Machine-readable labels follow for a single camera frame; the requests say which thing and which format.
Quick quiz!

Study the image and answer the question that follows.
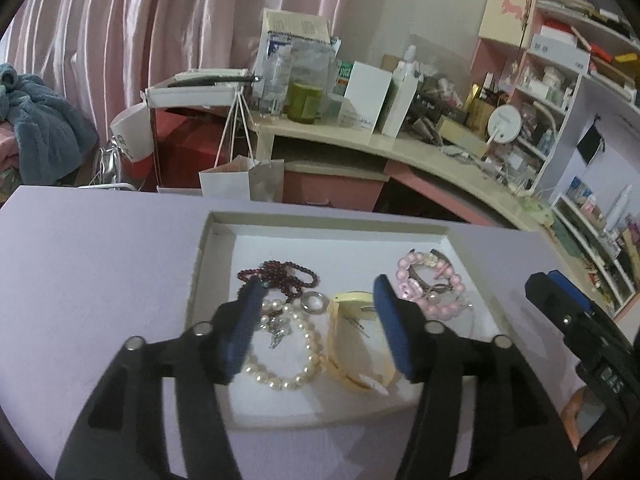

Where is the pink bead bracelet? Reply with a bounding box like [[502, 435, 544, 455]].
[[395, 250, 473, 319]]

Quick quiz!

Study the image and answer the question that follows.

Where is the yellow wide bangle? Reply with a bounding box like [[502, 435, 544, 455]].
[[326, 292, 398, 396]]

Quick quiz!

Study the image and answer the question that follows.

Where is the dark red bead bracelet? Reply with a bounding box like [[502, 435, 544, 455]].
[[236, 259, 320, 302]]

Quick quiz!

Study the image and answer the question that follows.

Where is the silver ring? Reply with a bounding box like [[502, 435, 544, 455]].
[[300, 290, 330, 316]]

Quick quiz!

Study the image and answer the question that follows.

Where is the white pearl bracelet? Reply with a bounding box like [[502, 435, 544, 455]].
[[241, 297, 327, 392]]

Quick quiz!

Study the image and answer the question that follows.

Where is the silver cuff bangle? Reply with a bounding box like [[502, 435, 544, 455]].
[[407, 249, 454, 297]]

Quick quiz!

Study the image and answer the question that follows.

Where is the white jewelry tray box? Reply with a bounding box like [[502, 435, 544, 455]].
[[186, 214, 509, 429]]

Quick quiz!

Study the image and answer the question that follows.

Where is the right hand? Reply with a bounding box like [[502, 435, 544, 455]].
[[561, 387, 639, 479]]

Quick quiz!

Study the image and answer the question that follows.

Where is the white paper shopping bag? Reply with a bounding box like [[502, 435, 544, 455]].
[[198, 89, 286, 203]]

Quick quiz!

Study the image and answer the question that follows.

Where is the round white mirror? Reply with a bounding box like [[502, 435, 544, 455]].
[[486, 104, 522, 156]]

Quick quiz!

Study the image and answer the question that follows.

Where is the cream curved desk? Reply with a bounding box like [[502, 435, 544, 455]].
[[246, 109, 626, 311]]

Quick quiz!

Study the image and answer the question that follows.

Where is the red cabinet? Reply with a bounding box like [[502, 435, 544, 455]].
[[155, 108, 226, 188]]

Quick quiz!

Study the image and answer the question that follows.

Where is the pink white bookshelf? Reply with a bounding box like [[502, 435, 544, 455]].
[[472, 0, 639, 318]]

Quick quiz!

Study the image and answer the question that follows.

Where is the white mug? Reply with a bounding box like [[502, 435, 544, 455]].
[[110, 103, 154, 162]]

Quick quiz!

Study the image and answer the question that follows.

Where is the white carton box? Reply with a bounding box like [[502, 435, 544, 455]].
[[337, 62, 392, 133]]

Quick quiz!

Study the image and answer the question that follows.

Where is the green glass jar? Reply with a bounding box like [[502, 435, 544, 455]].
[[286, 81, 323, 124]]

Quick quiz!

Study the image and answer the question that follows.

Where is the white tall bottle box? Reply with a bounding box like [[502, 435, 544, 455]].
[[380, 75, 418, 139]]

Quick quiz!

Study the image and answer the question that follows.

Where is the pile of clothes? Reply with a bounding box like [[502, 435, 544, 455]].
[[1, 63, 99, 185]]

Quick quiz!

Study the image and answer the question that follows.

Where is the pink curtain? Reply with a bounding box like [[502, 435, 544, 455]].
[[1, 0, 357, 136]]

